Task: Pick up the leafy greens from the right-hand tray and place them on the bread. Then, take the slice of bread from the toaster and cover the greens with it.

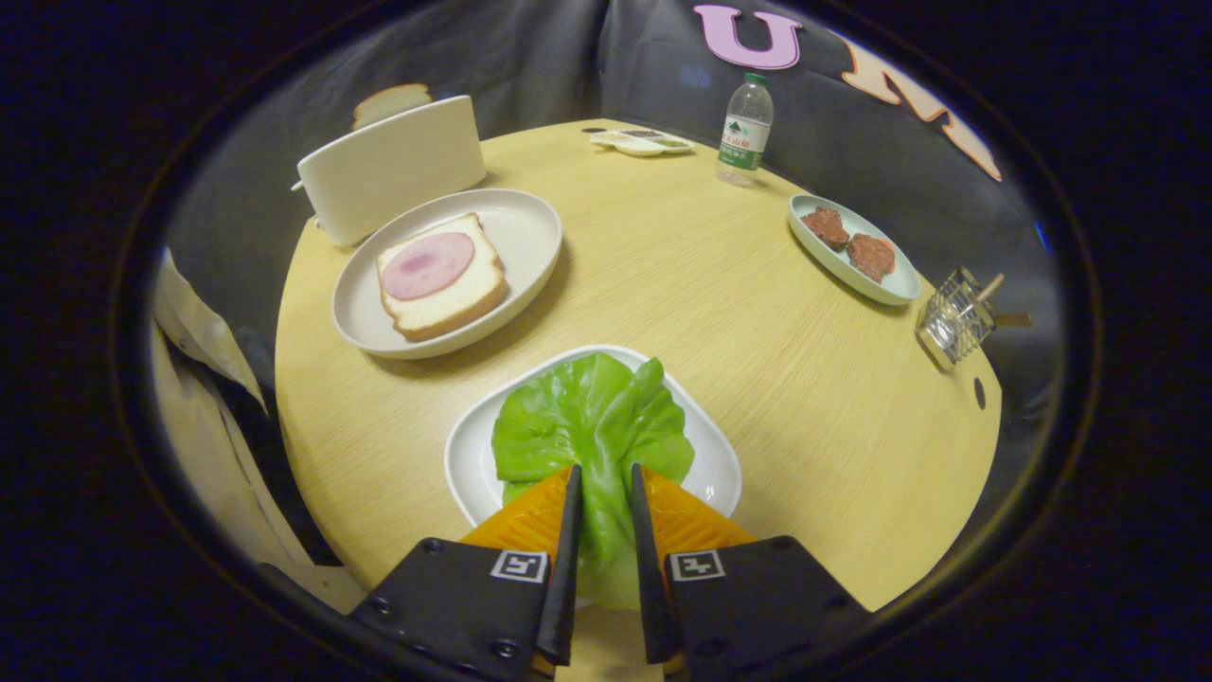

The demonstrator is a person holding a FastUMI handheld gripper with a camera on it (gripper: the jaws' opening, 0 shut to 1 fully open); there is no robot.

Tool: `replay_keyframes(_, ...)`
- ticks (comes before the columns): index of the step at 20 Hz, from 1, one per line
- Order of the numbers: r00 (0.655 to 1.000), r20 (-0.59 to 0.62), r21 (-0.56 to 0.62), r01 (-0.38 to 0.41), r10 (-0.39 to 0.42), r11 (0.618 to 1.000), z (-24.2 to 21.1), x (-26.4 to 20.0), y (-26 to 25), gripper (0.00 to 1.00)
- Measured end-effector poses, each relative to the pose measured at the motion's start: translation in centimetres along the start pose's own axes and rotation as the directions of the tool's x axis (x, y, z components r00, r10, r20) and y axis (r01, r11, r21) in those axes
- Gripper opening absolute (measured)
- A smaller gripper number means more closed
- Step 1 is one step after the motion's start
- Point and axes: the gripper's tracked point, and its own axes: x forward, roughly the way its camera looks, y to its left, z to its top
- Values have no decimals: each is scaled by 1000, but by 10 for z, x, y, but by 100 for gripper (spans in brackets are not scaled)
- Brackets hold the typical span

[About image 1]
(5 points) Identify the white toaster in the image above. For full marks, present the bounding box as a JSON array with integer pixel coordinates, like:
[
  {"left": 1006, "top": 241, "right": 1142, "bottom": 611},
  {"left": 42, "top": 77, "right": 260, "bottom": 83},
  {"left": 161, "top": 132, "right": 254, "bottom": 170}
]
[{"left": 292, "top": 95, "right": 488, "bottom": 249}]

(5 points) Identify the round white plate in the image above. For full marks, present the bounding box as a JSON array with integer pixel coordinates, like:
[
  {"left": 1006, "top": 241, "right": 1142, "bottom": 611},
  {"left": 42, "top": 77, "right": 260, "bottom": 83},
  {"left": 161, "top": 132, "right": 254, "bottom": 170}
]
[{"left": 330, "top": 188, "right": 563, "bottom": 361}]

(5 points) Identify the white rounded square plate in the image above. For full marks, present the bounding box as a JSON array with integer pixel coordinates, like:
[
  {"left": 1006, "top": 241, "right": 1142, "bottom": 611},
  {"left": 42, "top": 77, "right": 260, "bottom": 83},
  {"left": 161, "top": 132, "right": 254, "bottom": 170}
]
[{"left": 444, "top": 344, "right": 743, "bottom": 531}]

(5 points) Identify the clear water bottle green cap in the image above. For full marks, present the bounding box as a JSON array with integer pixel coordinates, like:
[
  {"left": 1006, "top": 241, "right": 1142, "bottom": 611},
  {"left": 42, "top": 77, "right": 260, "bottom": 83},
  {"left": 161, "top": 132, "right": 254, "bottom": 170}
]
[{"left": 715, "top": 73, "right": 775, "bottom": 188}]

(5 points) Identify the plain bread slice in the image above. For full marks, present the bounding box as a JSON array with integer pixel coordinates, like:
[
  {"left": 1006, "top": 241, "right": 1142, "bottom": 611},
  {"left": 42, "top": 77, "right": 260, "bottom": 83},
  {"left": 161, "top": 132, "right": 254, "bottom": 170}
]
[{"left": 351, "top": 83, "right": 434, "bottom": 132}]

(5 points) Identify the green lettuce leaf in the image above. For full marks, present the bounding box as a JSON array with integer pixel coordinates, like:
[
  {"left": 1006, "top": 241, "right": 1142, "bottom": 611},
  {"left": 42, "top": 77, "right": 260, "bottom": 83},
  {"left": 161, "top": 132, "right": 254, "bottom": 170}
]
[{"left": 490, "top": 352, "right": 697, "bottom": 612}]

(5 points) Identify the light blue oval plate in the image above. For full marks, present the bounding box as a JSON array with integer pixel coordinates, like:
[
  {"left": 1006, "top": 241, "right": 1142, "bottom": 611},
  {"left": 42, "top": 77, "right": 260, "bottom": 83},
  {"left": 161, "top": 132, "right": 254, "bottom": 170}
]
[{"left": 788, "top": 194, "right": 922, "bottom": 307}]

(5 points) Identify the pink ham slice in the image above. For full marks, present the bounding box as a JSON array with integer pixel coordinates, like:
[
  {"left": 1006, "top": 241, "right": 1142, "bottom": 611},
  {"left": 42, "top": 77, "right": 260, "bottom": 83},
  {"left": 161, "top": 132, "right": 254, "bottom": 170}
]
[{"left": 382, "top": 232, "right": 476, "bottom": 301}]

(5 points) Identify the brown meat piece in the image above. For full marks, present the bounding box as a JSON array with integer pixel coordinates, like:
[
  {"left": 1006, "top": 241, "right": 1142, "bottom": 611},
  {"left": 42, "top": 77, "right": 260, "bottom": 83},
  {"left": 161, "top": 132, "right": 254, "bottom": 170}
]
[
  {"left": 802, "top": 207, "right": 850, "bottom": 252},
  {"left": 847, "top": 233, "right": 897, "bottom": 284}
]

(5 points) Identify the clear stick holder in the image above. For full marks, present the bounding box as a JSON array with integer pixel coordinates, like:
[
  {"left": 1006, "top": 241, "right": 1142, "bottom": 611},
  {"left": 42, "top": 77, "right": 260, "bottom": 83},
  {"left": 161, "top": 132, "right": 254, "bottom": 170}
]
[{"left": 916, "top": 266, "right": 997, "bottom": 368}]

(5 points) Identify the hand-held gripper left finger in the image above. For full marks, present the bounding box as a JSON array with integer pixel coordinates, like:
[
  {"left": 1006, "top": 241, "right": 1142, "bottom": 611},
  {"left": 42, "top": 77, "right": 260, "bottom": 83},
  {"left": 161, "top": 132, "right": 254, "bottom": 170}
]
[{"left": 346, "top": 464, "right": 583, "bottom": 682}]

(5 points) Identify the white divided condiment tray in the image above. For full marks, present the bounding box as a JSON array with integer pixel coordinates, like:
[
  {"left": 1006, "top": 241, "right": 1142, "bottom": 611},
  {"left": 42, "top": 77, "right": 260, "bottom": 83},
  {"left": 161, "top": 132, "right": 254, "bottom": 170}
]
[{"left": 588, "top": 129, "right": 697, "bottom": 158}]

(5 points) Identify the beige cloth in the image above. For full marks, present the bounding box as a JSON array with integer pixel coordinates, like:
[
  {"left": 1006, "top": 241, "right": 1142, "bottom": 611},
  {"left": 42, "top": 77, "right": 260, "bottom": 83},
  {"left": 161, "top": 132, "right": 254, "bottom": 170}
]
[{"left": 150, "top": 248, "right": 370, "bottom": 615}]

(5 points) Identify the bread slice with ham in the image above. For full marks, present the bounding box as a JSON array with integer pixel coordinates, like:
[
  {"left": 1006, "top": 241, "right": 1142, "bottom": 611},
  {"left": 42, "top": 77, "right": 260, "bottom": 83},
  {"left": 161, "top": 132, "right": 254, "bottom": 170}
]
[{"left": 376, "top": 212, "right": 509, "bottom": 343}]

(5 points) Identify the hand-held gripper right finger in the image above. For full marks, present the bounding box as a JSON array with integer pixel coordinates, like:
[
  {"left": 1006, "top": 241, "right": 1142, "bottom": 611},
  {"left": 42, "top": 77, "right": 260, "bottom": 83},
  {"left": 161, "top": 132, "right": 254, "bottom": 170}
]
[{"left": 630, "top": 464, "right": 872, "bottom": 682}]

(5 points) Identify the black backdrop cloth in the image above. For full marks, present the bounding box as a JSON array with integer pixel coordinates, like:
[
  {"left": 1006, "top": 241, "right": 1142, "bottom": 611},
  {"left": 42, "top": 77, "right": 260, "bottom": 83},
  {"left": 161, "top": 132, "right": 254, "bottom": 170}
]
[{"left": 161, "top": 0, "right": 1061, "bottom": 418}]

